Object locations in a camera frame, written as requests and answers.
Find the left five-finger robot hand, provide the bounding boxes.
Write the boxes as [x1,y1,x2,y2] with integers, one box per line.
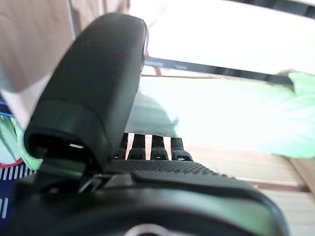
[4,12,292,236]

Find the large napa cabbage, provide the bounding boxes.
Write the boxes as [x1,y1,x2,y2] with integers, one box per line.
[127,70,315,159]

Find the blue plastic shopping basket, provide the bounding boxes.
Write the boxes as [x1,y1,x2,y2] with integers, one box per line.
[0,99,37,222]

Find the slatted wooden cabbage crate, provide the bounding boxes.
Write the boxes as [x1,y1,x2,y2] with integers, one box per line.
[0,0,315,236]

